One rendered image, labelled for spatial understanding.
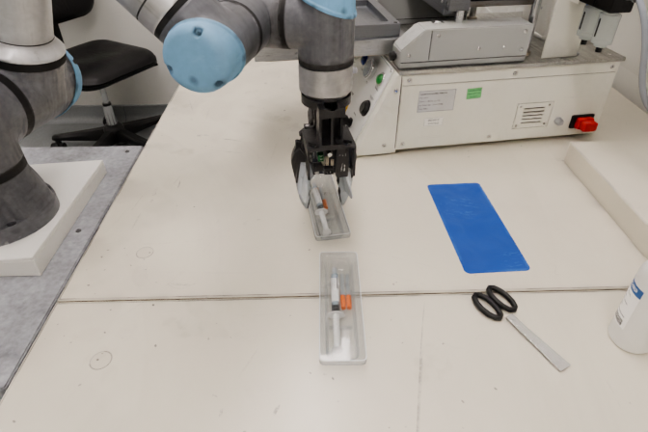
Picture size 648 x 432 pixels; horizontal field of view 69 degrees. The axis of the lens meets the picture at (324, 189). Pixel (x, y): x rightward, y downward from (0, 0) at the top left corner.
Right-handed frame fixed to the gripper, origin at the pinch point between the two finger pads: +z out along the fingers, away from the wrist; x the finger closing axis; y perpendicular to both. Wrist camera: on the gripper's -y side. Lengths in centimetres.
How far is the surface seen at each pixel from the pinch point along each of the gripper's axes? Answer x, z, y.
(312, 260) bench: -3.6, 2.9, 11.9
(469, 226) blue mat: 23.0, 2.8, 8.1
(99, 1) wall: -81, 12, -199
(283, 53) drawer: -3.8, -17.5, -22.0
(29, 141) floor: -131, 78, -182
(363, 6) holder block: 15.6, -20.4, -41.3
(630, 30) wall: 87, -11, -44
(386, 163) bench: 14.8, 2.9, -13.1
